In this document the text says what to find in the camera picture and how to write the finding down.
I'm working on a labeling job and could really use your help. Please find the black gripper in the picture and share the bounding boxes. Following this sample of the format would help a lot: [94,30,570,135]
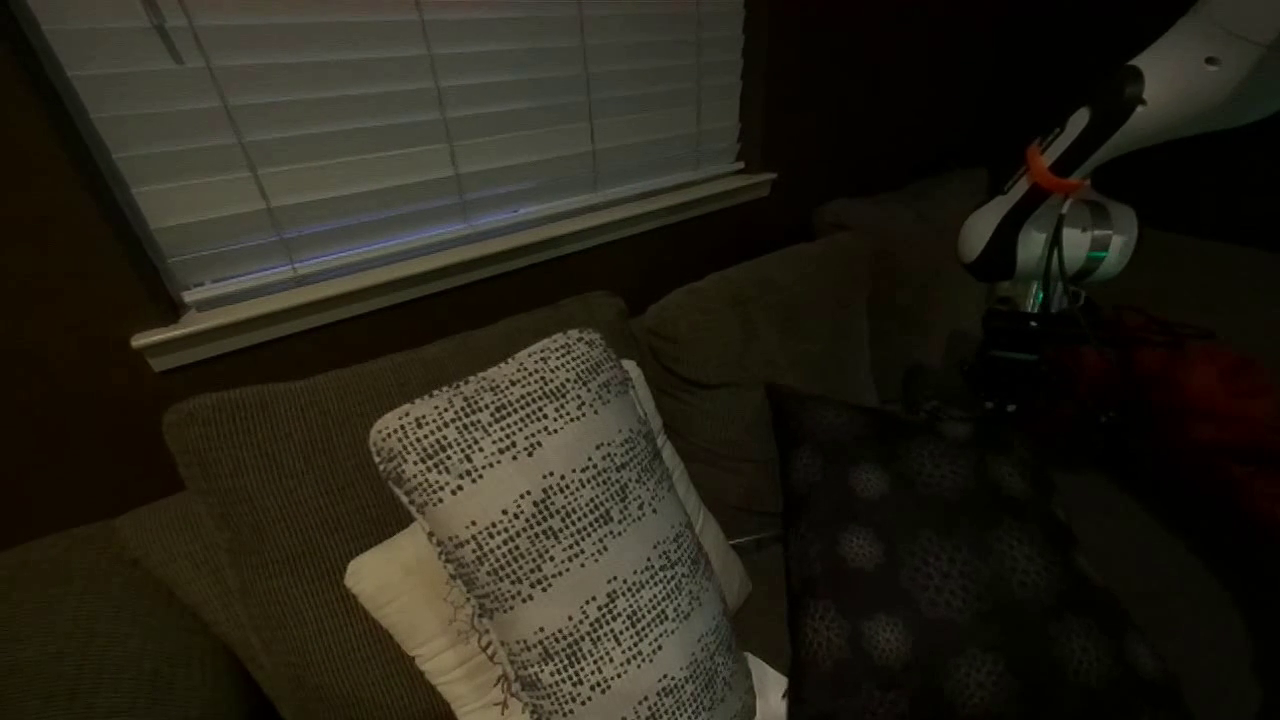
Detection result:
[982,304,1107,416]

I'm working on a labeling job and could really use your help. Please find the black floral pillow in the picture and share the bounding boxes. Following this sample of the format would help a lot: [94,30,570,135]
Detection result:
[768,381,1192,720]

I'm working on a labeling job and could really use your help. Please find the white black-dotted pillow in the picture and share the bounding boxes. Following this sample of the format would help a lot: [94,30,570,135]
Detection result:
[366,329,759,720]

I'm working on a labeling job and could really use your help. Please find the plain cream pillow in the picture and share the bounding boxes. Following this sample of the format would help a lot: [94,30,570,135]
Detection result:
[340,357,791,720]

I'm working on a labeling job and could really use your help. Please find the red blanket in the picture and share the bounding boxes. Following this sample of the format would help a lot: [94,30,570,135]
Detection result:
[1086,314,1280,541]

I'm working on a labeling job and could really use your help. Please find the white window sill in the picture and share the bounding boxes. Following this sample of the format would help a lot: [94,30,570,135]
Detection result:
[129,169,781,375]

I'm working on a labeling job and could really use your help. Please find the white window blinds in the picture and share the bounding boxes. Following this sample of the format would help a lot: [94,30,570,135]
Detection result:
[19,0,750,314]

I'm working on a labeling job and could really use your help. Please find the brown fabric sofa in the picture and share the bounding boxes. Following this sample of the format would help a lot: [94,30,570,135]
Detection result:
[0,164,1280,720]

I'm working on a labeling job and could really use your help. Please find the blind tilt wand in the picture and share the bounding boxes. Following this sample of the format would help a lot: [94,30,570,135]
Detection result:
[139,0,187,68]

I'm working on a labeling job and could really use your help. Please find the orange cable strap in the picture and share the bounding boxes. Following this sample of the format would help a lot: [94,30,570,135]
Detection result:
[1020,139,1091,203]

